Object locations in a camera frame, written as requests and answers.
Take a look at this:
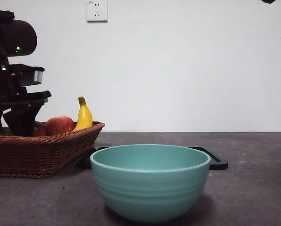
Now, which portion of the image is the teal bowl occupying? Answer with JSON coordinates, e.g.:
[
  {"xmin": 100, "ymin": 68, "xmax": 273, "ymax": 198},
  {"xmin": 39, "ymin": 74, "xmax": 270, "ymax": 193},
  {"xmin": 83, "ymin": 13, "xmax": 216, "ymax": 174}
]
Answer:
[{"xmin": 90, "ymin": 144, "xmax": 211, "ymax": 224}]

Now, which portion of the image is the dark red plum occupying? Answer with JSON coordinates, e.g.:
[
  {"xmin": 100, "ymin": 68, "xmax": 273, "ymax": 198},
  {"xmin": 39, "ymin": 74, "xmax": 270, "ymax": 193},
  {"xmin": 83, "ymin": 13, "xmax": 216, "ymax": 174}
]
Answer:
[{"xmin": 33, "ymin": 121, "xmax": 48, "ymax": 137}]

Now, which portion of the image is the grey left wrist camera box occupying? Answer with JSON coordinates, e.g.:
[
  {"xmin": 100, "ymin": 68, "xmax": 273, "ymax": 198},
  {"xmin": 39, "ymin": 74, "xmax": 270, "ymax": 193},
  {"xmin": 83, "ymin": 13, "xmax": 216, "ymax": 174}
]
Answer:
[{"xmin": 33, "ymin": 70, "xmax": 44, "ymax": 84}]

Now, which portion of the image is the white wall socket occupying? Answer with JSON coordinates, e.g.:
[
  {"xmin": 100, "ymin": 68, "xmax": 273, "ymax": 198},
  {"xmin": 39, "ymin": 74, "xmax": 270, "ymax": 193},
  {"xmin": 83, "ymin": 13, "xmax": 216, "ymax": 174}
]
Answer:
[{"xmin": 87, "ymin": 0, "xmax": 108, "ymax": 24}]

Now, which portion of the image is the red and yellow apple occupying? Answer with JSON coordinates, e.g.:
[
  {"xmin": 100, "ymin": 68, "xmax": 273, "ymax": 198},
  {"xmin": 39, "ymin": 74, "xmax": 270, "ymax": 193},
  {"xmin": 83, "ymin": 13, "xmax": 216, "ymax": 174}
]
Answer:
[{"xmin": 44, "ymin": 116, "xmax": 75, "ymax": 136}]

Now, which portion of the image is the yellow banana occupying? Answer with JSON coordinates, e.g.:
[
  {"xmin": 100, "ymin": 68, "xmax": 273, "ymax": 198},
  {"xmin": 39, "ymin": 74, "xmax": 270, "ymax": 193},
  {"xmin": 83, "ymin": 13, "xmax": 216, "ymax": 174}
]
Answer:
[{"xmin": 72, "ymin": 96, "xmax": 93, "ymax": 132}]

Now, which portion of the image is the brown wicker basket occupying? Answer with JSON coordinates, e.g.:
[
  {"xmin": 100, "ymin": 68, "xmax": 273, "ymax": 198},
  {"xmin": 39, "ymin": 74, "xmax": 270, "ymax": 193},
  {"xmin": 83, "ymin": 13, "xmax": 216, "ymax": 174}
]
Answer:
[{"xmin": 0, "ymin": 121, "xmax": 106, "ymax": 179}]

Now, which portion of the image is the black tray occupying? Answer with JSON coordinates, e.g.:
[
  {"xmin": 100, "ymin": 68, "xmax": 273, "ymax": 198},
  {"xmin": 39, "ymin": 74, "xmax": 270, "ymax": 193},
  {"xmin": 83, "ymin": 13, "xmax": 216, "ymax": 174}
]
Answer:
[{"xmin": 78, "ymin": 145, "xmax": 229, "ymax": 170}]

